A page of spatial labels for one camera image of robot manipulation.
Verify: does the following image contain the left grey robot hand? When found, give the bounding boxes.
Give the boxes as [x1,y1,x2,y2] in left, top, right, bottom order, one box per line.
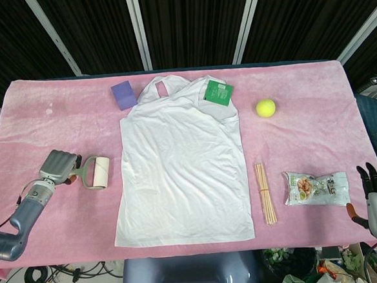
[36,148,85,188]

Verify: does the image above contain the white plastic bag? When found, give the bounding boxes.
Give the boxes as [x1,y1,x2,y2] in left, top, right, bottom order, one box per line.
[277,266,340,283]

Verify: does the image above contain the slanted aluminium frame post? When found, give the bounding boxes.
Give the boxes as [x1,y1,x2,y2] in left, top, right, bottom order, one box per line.
[28,0,83,79]

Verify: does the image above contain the pink tablecloth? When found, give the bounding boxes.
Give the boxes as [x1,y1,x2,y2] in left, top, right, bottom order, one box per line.
[0,53,377,271]

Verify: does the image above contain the dark blue robot torso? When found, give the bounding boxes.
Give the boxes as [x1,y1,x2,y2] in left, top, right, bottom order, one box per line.
[120,249,261,283]

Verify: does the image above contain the black curtain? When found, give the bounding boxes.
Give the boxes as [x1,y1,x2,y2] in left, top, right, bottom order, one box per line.
[0,0,377,112]

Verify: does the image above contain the white tank top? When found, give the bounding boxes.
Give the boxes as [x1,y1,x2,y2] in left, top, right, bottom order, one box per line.
[102,69,257,251]

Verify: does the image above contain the green artificial leaves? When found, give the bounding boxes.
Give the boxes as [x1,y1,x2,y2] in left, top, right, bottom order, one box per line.
[262,245,318,275]

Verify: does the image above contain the purple foam block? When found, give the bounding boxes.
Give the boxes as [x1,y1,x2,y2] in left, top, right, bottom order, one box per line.
[110,80,139,112]

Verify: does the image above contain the green lint roller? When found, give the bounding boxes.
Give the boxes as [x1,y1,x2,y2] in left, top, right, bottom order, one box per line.
[66,155,113,194]

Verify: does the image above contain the yellow tennis ball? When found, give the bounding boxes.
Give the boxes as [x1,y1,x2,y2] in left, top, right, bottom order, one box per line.
[255,98,278,120]

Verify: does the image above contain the green flat packet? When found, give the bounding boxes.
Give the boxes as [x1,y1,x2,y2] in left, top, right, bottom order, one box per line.
[202,78,236,110]

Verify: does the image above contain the double aluminium frame post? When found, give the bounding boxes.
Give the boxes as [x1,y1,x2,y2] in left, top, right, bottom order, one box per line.
[124,0,154,72]

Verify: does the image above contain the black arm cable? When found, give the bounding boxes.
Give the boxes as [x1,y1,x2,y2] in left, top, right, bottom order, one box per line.
[0,183,32,235]

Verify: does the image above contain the bundle of wooden sticks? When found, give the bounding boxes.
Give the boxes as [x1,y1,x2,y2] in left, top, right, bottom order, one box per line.
[254,162,278,226]

